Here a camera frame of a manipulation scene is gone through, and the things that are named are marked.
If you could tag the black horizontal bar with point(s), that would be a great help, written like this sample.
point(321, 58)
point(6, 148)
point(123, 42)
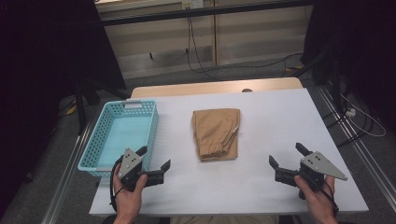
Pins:
point(186, 13)

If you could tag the black tripod stand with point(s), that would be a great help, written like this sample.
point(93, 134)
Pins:
point(80, 109)

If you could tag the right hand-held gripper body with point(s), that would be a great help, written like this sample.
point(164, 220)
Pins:
point(320, 165)

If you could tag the tan pants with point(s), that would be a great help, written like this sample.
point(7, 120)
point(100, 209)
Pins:
point(214, 130)

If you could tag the white table cover sheet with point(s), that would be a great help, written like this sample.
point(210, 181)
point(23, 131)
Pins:
point(264, 124)

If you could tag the light blue plastic basket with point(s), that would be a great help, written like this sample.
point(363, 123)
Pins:
point(124, 133)

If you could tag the person's right hand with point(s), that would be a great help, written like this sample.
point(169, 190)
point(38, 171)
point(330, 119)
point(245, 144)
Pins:
point(319, 200)

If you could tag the light wooden table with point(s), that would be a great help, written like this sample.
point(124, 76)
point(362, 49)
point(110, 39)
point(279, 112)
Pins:
point(202, 87)

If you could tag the black metal stand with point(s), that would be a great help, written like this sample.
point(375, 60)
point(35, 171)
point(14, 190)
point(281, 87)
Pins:
point(334, 81)

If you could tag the dark round table grommet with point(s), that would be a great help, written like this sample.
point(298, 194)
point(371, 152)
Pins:
point(247, 90)

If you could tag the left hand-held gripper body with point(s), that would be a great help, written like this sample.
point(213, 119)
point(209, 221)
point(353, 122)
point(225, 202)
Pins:
point(130, 165)

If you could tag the black curtain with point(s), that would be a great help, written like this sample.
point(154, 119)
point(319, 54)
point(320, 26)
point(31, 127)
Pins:
point(46, 62)
point(358, 46)

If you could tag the white plug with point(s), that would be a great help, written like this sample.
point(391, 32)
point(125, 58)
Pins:
point(350, 112)

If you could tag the person's left hand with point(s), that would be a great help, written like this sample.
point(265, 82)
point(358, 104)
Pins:
point(127, 200)

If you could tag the white wall socket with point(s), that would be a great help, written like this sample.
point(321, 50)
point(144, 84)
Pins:
point(193, 4)

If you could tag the beige wooden cabinet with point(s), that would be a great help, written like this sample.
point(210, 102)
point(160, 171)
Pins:
point(255, 37)

